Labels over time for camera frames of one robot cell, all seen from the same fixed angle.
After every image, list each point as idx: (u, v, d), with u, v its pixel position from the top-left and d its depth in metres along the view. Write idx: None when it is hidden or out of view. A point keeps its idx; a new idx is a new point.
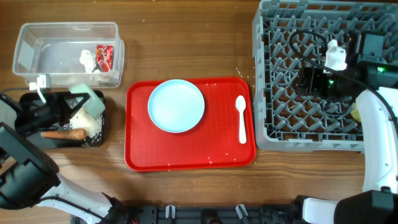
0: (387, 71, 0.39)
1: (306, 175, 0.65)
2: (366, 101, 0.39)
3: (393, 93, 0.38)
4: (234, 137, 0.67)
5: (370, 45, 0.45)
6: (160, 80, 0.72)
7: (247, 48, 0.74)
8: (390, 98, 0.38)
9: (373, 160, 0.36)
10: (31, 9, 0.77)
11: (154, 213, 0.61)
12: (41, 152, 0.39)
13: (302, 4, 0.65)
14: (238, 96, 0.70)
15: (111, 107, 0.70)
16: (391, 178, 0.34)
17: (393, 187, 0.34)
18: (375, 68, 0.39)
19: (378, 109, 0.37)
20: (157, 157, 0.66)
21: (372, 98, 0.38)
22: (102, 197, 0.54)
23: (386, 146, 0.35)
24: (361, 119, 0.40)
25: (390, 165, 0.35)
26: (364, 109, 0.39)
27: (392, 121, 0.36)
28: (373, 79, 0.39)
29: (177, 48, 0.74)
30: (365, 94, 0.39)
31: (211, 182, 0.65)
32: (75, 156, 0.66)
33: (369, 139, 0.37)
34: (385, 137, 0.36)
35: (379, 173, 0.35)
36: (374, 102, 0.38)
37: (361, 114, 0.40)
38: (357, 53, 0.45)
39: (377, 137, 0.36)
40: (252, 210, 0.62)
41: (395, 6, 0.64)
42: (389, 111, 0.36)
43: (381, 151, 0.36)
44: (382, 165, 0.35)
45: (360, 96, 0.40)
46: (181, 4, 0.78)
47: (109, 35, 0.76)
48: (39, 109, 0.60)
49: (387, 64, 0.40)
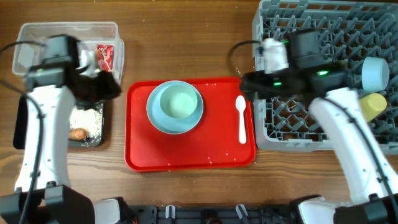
0: (330, 73, 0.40)
1: (306, 175, 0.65)
2: (322, 111, 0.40)
3: (343, 94, 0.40)
4: (234, 137, 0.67)
5: (308, 43, 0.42)
6: (160, 80, 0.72)
7: (247, 48, 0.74)
8: (342, 99, 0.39)
9: (351, 171, 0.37)
10: (31, 9, 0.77)
11: (154, 213, 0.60)
12: (79, 210, 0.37)
13: (302, 4, 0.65)
14: (238, 96, 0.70)
15: (111, 108, 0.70)
16: (373, 183, 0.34)
17: (379, 191, 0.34)
18: (318, 74, 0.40)
19: (335, 116, 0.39)
20: (157, 157, 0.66)
21: (326, 106, 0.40)
22: (113, 212, 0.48)
23: (356, 150, 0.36)
24: (326, 128, 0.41)
25: (368, 169, 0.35)
26: (323, 119, 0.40)
27: (353, 122, 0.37)
28: (318, 86, 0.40)
29: (176, 48, 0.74)
30: (318, 102, 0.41)
31: (211, 182, 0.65)
32: (76, 155, 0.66)
33: (340, 150, 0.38)
34: (352, 141, 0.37)
35: (360, 183, 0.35)
36: (331, 109, 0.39)
37: (323, 124, 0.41)
38: (295, 56, 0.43)
39: (344, 142, 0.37)
40: (253, 210, 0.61)
41: (395, 6, 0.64)
42: (346, 114, 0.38)
43: (353, 158, 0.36)
44: (360, 170, 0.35)
45: (314, 106, 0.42)
46: (181, 4, 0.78)
47: (109, 35, 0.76)
48: (79, 78, 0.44)
49: (328, 65, 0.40)
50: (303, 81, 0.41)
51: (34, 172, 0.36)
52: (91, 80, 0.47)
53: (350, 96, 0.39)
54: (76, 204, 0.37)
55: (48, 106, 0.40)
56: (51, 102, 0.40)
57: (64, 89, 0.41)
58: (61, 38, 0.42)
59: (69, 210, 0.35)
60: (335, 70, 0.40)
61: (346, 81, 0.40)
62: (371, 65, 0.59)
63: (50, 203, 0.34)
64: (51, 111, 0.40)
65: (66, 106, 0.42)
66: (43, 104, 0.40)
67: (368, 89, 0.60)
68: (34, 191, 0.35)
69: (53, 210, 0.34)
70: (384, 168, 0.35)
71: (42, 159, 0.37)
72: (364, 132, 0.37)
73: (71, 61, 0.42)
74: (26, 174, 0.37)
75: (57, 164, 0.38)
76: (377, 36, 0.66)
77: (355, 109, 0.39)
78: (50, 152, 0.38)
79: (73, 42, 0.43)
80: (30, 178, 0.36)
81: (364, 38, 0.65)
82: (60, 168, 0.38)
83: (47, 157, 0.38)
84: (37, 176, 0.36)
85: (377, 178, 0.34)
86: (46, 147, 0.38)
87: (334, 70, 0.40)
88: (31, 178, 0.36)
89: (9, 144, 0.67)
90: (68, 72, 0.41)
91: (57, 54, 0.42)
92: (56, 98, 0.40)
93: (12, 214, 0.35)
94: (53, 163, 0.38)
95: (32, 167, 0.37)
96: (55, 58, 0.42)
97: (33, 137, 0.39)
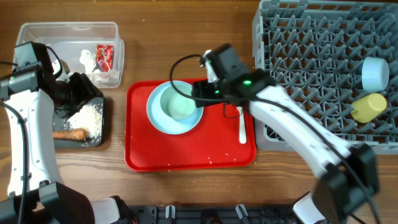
0: (253, 82, 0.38)
1: (306, 175, 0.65)
2: (259, 111, 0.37)
3: (272, 91, 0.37)
4: (234, 137, 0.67)
5: (228, 58, 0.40)
6: (160, 80, 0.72)
7: (247, 48, 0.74)
8: (272, 95, 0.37)
9: (302, 151, 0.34)
10: (31, 9, 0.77)
11: (155, 213, 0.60)
12: (78, 206, 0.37)
13: (302, 4, 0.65)
14: None
15: (111, 108, 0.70)
16: (323, 154, 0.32)
17: (331, 157, 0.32)
18: (244, 85, 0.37)
19: (271, 111, 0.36)
20: (157, 157, 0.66)
21: (259, 106, 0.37)
22: (112, 210, 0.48)
23: (298, 134, 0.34)
24: (267, 124, 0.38)
25: (315, 143, 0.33)
26: (262, 117, 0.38)
27: (287, 111, 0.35)
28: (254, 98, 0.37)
29: (176, 48, 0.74)
30: (253, 106, 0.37)
31: (211, 182, 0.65)
32: (76, 155, 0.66)
33: (287, 137, 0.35)
34: (294, 128, 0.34)
35: (313, 159, 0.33)
36: (263, 107, 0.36)
37: (263, 121, 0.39)
38: (222, 74, 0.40)
39: (288, 134, 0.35)
40: (253, 210, 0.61)
41: (395, 6, 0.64)
42: (278, 106, 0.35)
43: (298, 139, 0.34)
44: (308, 148, 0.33)
45: (252, 111, 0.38)
46: (181, 4, 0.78)
47: (109, 35, 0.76)
48: (54, 81, 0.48)
49: (247, 76, 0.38)
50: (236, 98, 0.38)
51: (25, 174, 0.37)
52: (64, 85, 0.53)
53: (276, 90, 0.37)
54: (74, 200, 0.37)
55: (30, 108, 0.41)
56: (29, 106, 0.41)
57: (41, 91, 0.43)
58: (27, 46, 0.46)
59: (67, 205, 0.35)
60: (259, 78, 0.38)
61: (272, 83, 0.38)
62: (371, 66, 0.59)
63: (45, 201, 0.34)
64: (31, 114, 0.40)
65: (46, 107, 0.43)
66: (22, 109, 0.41)
67: (367, 89, 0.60)
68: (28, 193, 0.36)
69: (51, 207, 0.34)
70: (328, 137, 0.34)
71: (30, 162, 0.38)
72: (300, 114, 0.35)
73: (41, 65, 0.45)
74: (17, 178, 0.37)
75: (47, 165, 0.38)
76: (377, 36, 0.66)
77: (283, 98, 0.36)
78: (37, 153, 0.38)
79: (38, 48, 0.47)
80: (21, 182, 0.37)
81: (364, 38, 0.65)
82: (51, 168, 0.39)
83: (33, 158, 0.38)
84: (28, 179, 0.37)
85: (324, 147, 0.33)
86: (33, 149, 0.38)
87: (259, 78, 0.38)
88: (23, 182, 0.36)
89: (9, 144, 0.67)
90: (43, 75, 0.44)
91: (27, 61, 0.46)
92: (35, 101, 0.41)
93: (9, 219, 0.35)
94: (42, 163, 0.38)
95: (22, 171, 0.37)
96: (25, 66, 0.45)
97: (18, 142, 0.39)
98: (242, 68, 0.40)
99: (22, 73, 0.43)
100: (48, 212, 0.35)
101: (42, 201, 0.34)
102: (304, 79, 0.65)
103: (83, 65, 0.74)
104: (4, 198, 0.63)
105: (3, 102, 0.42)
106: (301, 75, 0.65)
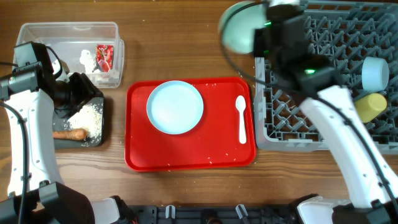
0: (317, 70, 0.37)
1: (306, 175, 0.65)
2: (316, 112, 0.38)
3: (334, 94, 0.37)
4: (234, 137, 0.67)
5: (291, 31, 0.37)
6: (160, 80, 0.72)
7: None
8: (333, 99, 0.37)
9: (347, 170, 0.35)
10: (30, 9, 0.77)
11: (154, 213, 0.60)
12: (78, 206, 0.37)
13: (302, 4, 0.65)
14: (238, 96, 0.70)
15: (111, 108, 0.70)
16: (374, 188, 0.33)
17: (381, 197, 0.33)
18: (305, 72, 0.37)
19: (329, 117, 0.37)
20: (157, 157, 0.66)
21: (316, 106, 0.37)
22: (112, 210, 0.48)
23: (354, 152, 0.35)
24: (316, 125, 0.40)
25: (367, 172, 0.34)
26: (319, 121, 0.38)
27: (348, 124, 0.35)
28: (307, 85, 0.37)
29: (176, 48, 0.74)
30: (307, 102, 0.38)
31: (211, 182, 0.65)
32: (76, 155, 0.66)
33: (333, 145, 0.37)
34: (351, 144, 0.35)
35: (358, 185, 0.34)
36: (321, 109, 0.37)
37: (311, 118, 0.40)
38: (280, 46, 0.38)
39: (337, 149, 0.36)
40: (253, 210, 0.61)
41: (395, 6, 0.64)
42: (341, 116, 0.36)
43: (352, 163, 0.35)
44: (362, 177, 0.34)
45: (303, 104, 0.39)
46: (181, 4, 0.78)
47: (109, 35, 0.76)
48: (54, 81, 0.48)
49: (313, 62, 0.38)
50: (290, 80, 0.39)
51: (25, 175, 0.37)
52: (65, 86, 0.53)
53: (336, 91, 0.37)
54: (74, 200, 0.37)
55: (29, 108, 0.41)
56: (29, 106, 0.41)
57: (41, 92, 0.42)
58: (27, 46, 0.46)
59: (67, 205, 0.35)
60: (323, 65, 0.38)
61: (335, 76, 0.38)
62: (370, 66, 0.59)
63: (45, 201, 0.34)
64: (31, 114, 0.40)
65: (46, 108, 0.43)
66: (22, 109, 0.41)
67: (368, 89, 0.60)
68: (29, 193, 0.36)
69: (51, 206, 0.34)
70: (384, 170, 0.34)
71: (31, 162, 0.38)
72: (362, 133, 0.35)
73: (42, 65, 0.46)
74: (17, 178, 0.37)
75: (46, 165, 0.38)
76: (378, 36, 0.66)
77: (346, 106, 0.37)
78: (37, 153, 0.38)
79: (40, 48, 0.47)
80: (21, 182, 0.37)
81: (364, 38, 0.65)
82: (51, 168, 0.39)
83: (33, 159, 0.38)
84: (28, 180, 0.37)
85: (379, 182, 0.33)
86: (33, 150, 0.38)
87: (323, 65, 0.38)
88: (23, 182, 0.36)
89: (9, 144, 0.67)
90: (42, 75, 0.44)
91: (27, 61, 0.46)
92: (35, 101, 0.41)
93: (9, 219, 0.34)
94: (41, 164, 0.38)
95: (22, 171, 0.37)
96: (25, 66, 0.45)
97: (18, 142, 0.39)
98: (305, 43, 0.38)
99: (22, 73, 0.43)
100: (48, 211, 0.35)
101: (41, 201, 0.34)
102: None
103: (83, 65, 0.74)
104: (4, 198, 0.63)
105: (3, 102, 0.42)
106: None
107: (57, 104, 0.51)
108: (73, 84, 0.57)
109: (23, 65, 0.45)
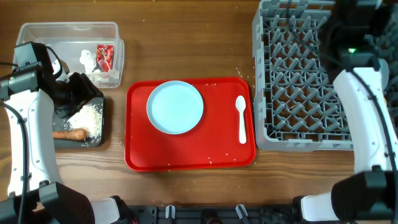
0: (358, 52, 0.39)
1: (306, 175, 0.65)
2: (344, 84, 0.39)
3: (368, 73, 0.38)
4: (235, 137, 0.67)
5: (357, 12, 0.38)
6: (160, 80, 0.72)
7: (247, 48, 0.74)
8: (368, 78, 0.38)
9: (359, 139, 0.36)
10: (30, 9, 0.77)
11: (154, 213, 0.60)
12: (78, 206, 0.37)
13: (302, 4, 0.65)
14: (238, 96, 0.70)
15: (111, 108, 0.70)
16: (380, 155, 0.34)
17: (383, 165, 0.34)
18: (346, 51, 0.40)
19: (356, 90, 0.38)
20: (157, 157, 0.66)
21: (349, 81, 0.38)
22: (112, 210, 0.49)
23: (370, 122, 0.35)
24: (342, 99, 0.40)
25: (377, 140, 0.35)
26: (344, 93, 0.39)
27: (372, 99, 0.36)
28: (346, 61, 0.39)
29: (176, 48, 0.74)
30: (342, 74, 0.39)
31: (211, 182, 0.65)
32: (76, 155, 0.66)
33: (352, 117, 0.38)
34: (368, 116, 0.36)
35: (367, 152, 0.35)
36: (352, 84, 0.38)
37: (339, 94, 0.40)
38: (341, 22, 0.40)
39: (356, 120, 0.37)
40: (253, 210, 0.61)
41: None
42: (367, 91, 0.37)
43: (366, 130, 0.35)
44: (372, 142, 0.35)
45: (338, 77, 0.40)
46: (181, 4, 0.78)
47: (109, 35, 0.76)
48: (54, 81, 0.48)
49: (359, 45, 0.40)
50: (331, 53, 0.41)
51: (25, 175, 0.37)
52: (65, 85, 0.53)
53: (374, 74, 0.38)
54: (74, 200, 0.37)
55: (28, 108, 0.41)
56: (28, 106, 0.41)
57: (41, 92, 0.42)
58: (27, 46, 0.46)
59: (67, 205, 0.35)
60: (365, 51, 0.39)
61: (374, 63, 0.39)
62: None
63: (45, 201, 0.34)
64: (31, 114, 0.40)
65: (46, 107, 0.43)
66: (22, 109, 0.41)
67: None
68: (29, 193, 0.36)
69: (51, 206, 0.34)
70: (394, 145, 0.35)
71: (31, 162, 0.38)
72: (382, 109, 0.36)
73: (42, 65, 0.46)
74: (17, 178, 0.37)
75: (46, 165, 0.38)
76: None
77: (376, 86, 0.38)
78: (37, 153, 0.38)
79: (39, 48, 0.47)
80: (21, 182, 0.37)
81: None
82: (51, 168, 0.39)
83: (33, 159, 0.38)
84: (28, 180, 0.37)
85: (385, 153, 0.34)
86: (32, 150, 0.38)
87: (365, 51, 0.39)
88: (23, 182, 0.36)
89: (9, 144, 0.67)
90: (42, 75, 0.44)
91: (27, 61, 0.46)
92: (34, 101, 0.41)
93: (9, 219, 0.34)
94: (41, 164, 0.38)
95: (22, 171, 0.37)
96: (25, 66, 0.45)
97: (17, 142, 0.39)
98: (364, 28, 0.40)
99: (22, 73, 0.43)
100: (48, 211, 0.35)
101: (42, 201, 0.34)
102: (304, 80, 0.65)
103: (83, 65, 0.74)
104: (4, 198, 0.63)
105: (3, 102, 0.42)
106: (301, 75, 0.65)
107: (57, 104, 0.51)
108: (73, 84, 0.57)
109: (23, 65, 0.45)
